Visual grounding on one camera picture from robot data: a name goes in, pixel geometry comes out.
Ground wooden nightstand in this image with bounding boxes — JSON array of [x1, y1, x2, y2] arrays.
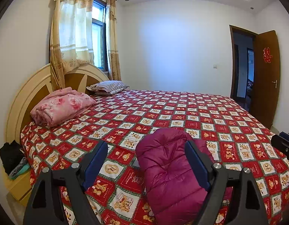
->
[[2, 169, 32, 207]]

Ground pink floral folded blanket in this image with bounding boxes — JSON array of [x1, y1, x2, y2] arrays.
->
[[30, 87, 96, 127]]

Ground red door decoration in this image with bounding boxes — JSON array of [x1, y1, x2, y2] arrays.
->
[[263, 47, 273, 64]]

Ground magenta puffer jacket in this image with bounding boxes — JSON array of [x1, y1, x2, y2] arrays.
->
[[135, 127, 233, 225]]

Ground dark clothes on nightstand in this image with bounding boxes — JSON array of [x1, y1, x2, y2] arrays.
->
[[0, 140, 29, 180]]

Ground striped pillow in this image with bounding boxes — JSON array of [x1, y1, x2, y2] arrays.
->
[[86, 80, 129, 96]]

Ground cream wooden headboard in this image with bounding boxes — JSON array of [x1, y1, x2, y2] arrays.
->
[[5, 64, 109, 142]]

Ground brown wooden door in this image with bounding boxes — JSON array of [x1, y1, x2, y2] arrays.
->
[[249, 30, 281, 129]]

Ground beige left curtain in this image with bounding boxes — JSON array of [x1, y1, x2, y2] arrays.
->
[[49, 0, 94, 90]]

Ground window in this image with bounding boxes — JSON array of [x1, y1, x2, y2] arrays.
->
[[92, 0, 108, 72]]

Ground brown door frame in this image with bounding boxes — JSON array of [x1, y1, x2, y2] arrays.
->
[[229, 24, 257, 99]]

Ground red patterned bed quilt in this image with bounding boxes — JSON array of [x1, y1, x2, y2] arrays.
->
[[20, 90, 289, 224]]

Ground beige curtain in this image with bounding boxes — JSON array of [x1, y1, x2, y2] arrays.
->
[[49, 0, 94, 90], [105, 0, 122, 81]]

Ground beige right curtain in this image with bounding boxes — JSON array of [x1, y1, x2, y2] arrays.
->
[[105, 0, 122, 81]]

